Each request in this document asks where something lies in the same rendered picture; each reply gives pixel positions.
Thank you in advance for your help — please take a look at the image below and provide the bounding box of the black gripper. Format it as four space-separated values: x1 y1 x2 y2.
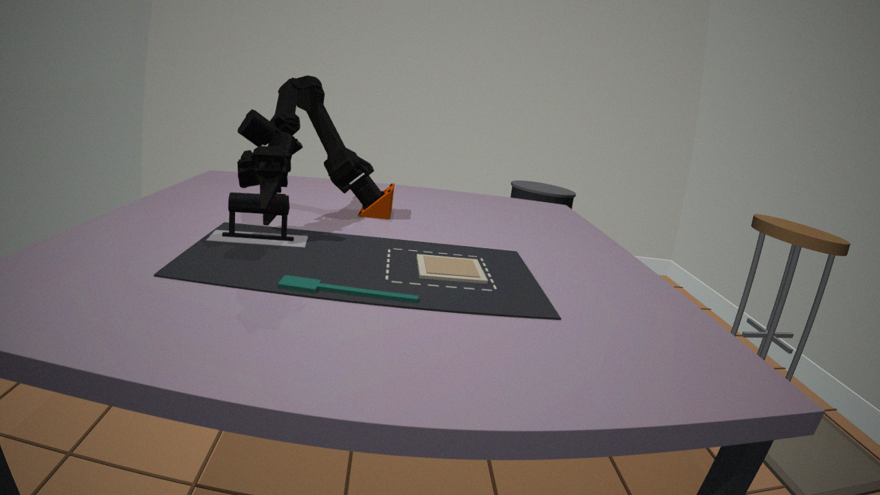
252 146 292 226

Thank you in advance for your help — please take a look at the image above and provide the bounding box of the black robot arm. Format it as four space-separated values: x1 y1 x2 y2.
237 76 385 210

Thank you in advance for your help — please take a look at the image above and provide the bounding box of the beige square tile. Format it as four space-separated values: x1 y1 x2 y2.
417 254 487 284

